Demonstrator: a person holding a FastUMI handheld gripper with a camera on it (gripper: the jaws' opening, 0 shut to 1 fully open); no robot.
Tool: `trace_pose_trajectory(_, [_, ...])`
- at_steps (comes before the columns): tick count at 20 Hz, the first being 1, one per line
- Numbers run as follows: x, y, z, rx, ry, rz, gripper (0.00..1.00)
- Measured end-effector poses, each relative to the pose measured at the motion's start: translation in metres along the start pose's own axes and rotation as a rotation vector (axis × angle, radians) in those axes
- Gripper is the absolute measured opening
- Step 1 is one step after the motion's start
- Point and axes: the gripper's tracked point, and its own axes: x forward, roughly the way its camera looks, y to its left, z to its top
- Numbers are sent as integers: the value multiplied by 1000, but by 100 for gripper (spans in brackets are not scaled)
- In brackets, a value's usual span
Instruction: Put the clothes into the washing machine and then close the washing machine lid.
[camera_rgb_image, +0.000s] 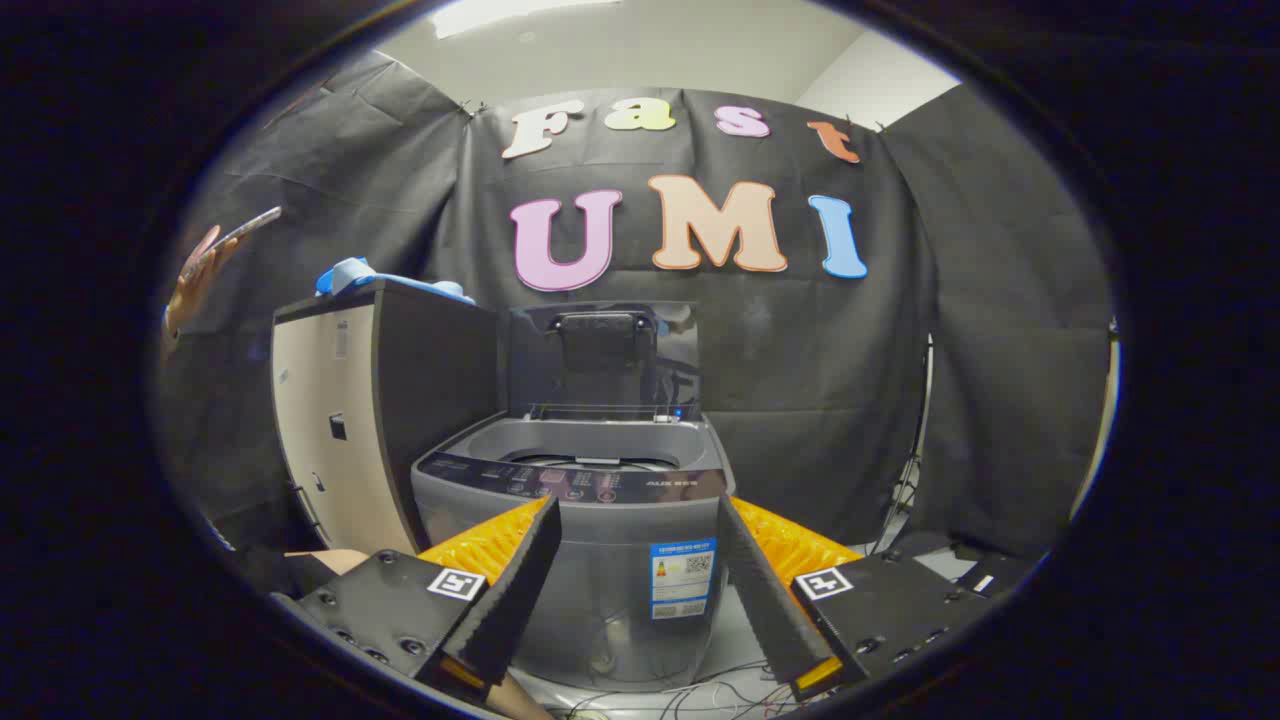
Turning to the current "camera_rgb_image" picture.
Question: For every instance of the black light stand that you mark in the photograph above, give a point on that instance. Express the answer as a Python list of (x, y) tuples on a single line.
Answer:
[(924, 400)]

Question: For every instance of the dark washing machine lid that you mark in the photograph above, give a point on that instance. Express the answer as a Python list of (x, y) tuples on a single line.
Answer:
[(605, 350)]

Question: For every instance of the black flat box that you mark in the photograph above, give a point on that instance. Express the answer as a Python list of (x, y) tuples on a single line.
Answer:
[(990, 578)]

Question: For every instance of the black backdrop cloth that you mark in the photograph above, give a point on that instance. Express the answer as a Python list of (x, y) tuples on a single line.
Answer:
[(800, 350)]

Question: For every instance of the light blue cloth garment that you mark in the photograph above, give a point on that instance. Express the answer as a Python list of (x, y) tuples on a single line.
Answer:
[(350, 275)]

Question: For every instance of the white pole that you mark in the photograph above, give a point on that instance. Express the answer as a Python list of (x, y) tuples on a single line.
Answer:
[(1105, 420)]

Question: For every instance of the dark cabinet with beige door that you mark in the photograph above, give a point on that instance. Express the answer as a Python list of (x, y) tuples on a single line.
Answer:
[(320, 430)]

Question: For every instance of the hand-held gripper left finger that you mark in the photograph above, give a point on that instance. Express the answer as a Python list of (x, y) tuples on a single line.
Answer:
[(515, 590)]

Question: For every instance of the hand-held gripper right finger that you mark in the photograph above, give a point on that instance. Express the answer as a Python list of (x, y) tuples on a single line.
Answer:
[(765, 590)]

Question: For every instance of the grey washing machine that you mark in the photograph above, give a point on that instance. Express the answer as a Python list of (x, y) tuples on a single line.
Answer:
[(620, 520)]

